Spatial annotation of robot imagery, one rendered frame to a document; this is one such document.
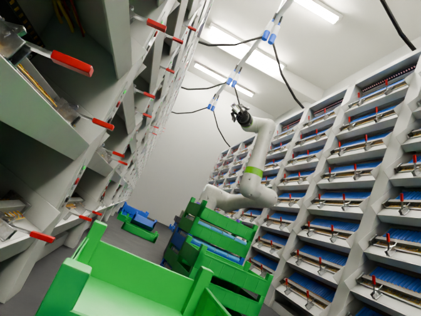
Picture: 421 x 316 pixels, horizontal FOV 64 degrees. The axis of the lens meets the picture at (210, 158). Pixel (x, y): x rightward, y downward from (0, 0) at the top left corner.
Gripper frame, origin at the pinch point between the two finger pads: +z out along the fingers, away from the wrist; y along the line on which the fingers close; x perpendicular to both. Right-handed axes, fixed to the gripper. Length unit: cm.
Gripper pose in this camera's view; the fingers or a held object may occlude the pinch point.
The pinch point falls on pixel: (235, 107)
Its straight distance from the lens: 196.0
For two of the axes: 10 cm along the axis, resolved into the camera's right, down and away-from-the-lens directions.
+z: -3.2, -1.7, -9.3
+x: -5.8, -7.4, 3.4
